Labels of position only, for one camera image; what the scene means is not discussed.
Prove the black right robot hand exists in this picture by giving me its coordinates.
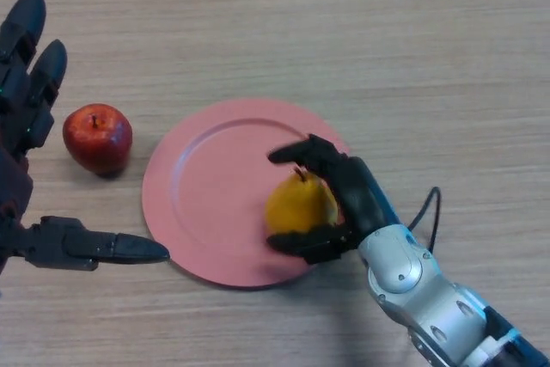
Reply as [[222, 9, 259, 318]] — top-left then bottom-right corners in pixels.
[[266, 133, 405, 265]]

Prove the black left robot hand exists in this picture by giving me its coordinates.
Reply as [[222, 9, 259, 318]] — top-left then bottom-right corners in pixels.
[[0, 0, 171, 276]]

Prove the yellow pear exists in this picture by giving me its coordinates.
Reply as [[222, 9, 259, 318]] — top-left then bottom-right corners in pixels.
[[264, 168, 340, 237]]

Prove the pink round plate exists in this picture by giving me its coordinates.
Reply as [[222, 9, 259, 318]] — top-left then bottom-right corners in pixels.
[[141, 98, 351, 291]]

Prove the red apple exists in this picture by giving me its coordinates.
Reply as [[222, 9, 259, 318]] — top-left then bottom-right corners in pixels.
[[62, 103, 133, 175]]

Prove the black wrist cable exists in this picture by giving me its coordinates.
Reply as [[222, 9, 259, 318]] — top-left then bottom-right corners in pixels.
[[406, 186, 443, 253]]

